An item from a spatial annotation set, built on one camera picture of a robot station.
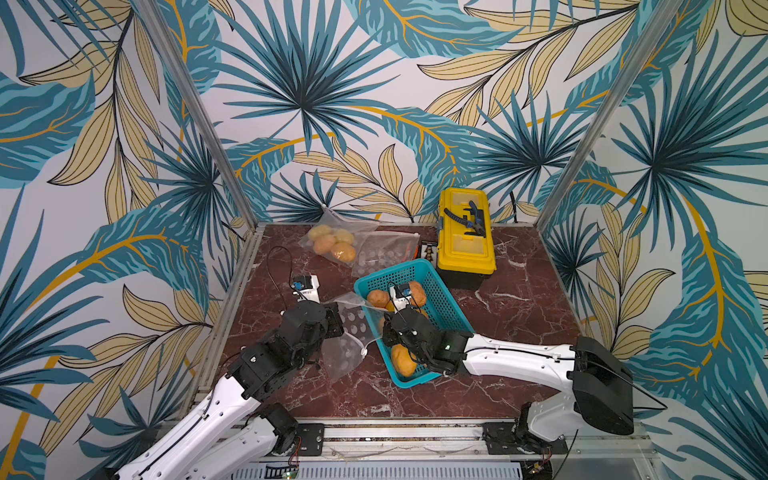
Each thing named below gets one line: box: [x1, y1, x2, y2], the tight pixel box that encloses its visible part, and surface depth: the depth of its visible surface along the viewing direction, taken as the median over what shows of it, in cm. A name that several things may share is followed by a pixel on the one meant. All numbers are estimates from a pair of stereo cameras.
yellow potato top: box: [331, 242, 357, 263], surface depth 108 cm
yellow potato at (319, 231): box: [308, 224, 334, 240], surface depth 112 cm
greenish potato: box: [334, 228, 355, 245], surface depth 114 cm
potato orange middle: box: [409, 280, 427, 307], surface depth 97 cm
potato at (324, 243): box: [313, 234, 336, 254], surface depth 109 cm
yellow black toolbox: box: [436, 187, 497, 290], surface depth 95 cm
